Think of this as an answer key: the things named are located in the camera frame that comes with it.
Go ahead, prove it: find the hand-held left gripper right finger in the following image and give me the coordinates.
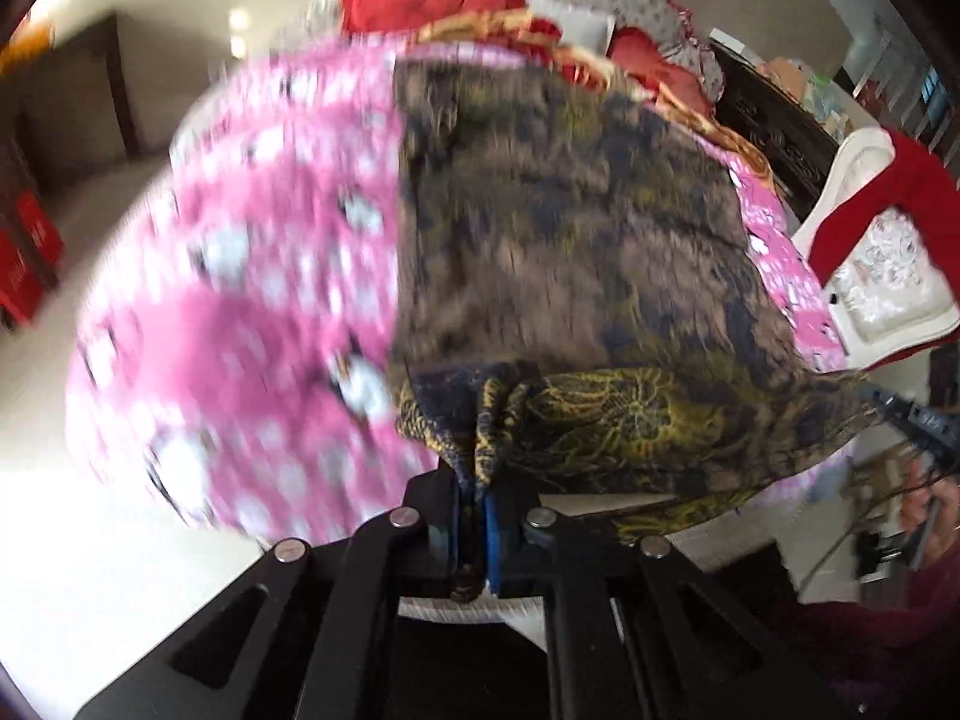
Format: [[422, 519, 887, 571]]
[[480, 480, 856, 720]]

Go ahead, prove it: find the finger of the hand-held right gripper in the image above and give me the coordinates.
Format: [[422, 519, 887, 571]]
[[859, 382, 960, 466]]

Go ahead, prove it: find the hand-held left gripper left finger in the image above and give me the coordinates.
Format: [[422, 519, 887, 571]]
[[75, 465, 470, 720]]

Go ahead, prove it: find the brown floral patterned garment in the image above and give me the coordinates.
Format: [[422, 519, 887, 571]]
[[386, 60, 882, 605]]

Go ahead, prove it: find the person's right forearm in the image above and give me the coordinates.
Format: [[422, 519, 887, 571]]
[[765, 555, 960, 720]]

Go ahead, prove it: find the person's right hand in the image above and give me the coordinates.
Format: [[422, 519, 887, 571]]
[[900, 457, 960, 563]]

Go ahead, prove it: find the white chair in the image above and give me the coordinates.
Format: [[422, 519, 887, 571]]
[[791, 127, 960, 372]]

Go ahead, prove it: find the red garment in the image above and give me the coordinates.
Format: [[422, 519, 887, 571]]
[[806, 127, 960, 293]]

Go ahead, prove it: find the pink penguin printed blanket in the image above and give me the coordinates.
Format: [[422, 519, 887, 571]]
[[64, 41, 848, 541]]

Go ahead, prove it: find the dark wooden headboard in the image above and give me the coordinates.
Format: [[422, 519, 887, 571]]
[[709, 37, 841, 218]]

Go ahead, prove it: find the red paper shopping bag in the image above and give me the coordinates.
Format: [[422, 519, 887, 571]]
[[0, 191, 65, 323]]

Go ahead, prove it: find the red and yellow cloth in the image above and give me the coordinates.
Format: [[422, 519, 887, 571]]
[[409, 7, 773, 181]]

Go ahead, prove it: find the dark wooden table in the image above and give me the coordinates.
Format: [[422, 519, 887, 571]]
[[15, 11, 143, 158]]

